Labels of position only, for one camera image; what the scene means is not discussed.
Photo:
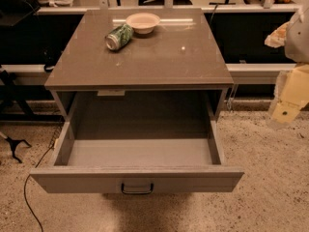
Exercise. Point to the long white shelf counter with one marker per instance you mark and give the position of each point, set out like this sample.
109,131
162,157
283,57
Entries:
240,31

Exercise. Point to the black stand foot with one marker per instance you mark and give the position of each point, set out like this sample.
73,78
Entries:
13,144

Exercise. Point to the black drawer handle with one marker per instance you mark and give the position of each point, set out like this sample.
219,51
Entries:
127,190

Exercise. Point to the green soda can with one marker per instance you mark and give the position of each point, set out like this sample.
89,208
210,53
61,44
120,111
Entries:
119,37

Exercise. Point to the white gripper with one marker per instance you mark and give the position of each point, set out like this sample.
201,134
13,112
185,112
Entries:
297,41

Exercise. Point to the grey drawer cabinet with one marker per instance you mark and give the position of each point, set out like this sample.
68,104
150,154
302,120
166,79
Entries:
169,83

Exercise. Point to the open grey top drawer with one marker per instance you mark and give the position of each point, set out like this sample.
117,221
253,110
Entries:
165,138

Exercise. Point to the snack bag at right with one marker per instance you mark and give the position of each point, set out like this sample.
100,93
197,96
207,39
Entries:
278,37

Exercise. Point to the black chair at left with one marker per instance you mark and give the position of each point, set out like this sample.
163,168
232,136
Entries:
13,11

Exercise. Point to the white bowl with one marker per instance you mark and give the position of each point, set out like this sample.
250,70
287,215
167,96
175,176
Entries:
143,23

